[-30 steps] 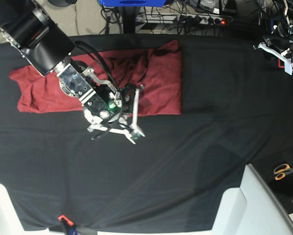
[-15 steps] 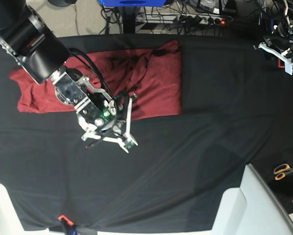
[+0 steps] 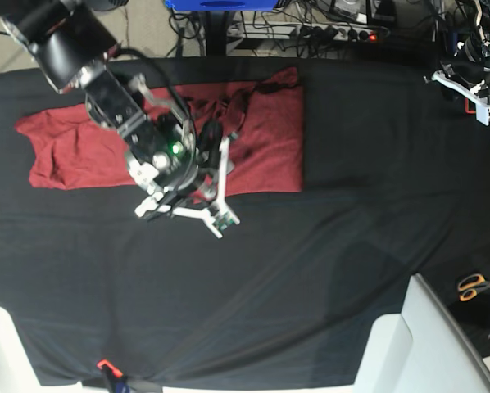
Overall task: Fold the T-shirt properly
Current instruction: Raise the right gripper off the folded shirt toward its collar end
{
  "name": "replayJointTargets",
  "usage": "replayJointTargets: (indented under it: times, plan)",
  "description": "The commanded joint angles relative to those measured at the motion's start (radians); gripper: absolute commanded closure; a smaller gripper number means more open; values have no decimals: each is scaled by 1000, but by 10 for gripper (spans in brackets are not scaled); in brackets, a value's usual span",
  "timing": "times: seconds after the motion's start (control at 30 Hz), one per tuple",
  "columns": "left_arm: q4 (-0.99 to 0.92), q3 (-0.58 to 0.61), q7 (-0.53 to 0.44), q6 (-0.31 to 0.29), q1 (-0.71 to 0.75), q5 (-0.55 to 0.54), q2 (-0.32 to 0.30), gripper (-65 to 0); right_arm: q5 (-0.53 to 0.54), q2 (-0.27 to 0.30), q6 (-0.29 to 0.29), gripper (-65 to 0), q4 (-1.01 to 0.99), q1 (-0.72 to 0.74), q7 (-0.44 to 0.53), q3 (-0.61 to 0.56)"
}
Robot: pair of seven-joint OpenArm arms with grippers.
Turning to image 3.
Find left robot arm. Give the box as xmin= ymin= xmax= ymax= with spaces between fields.
xmin=424 ymin=1 xmax=490 ymax=126

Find white power strip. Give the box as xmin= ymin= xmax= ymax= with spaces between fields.
xmin=227 ymin=20 xmax=390 ymax=43

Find orange black clamp bottom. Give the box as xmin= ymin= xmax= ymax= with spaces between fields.
xmin=96 ymin=359 xmax=131 ymax=393

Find orange black clamp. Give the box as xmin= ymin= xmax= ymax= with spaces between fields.
xmin=96 ymin=359 xmax=131 ymax=393
xmin=465 ymin=97 xmax=476 ymax=115

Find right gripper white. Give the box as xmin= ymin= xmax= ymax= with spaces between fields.
xmin=134 ymin=120 xmax=240 ymax=238

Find red long-sleeve T-shirt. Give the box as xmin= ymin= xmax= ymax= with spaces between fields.
xmin=15 ymin=67 xmax=304 ymax=196

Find blue box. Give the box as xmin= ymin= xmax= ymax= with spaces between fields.
xmin=164 ymin=0 xmax=278 ymax=11

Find orange black clamp right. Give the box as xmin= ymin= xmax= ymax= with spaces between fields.
xmin=465 ymin=97 xmax=476 ymax=115

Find black table cloth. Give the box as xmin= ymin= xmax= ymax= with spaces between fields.
xmin=0 ymin=57 xmax=490 ymax=390

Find black table stand post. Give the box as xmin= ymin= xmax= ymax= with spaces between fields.
xmin=202 ymin=11 xmax=234 ymax=56

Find yellow-handled scissors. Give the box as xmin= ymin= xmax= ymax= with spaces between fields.
xmin=456 ymin=273 xmax=490 ymax=302

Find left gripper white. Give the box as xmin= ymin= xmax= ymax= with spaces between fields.
xmin=424 ymin=57 xmax=490 ymax=124

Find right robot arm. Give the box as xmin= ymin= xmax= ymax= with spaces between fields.
xmin=0 ymin=1 xmax=240 ymax=237

